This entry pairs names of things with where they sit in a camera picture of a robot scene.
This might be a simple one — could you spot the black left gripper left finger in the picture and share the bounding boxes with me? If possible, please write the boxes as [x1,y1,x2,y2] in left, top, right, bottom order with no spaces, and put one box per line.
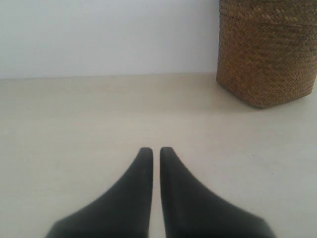
[46,147,154,238]

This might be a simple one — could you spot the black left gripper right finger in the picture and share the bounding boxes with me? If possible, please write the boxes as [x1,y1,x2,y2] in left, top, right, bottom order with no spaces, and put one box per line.
[159,147,274,238]

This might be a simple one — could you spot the brown woven straw basket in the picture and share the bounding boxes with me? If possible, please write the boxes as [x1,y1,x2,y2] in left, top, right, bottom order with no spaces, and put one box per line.
[216,0,317,109]

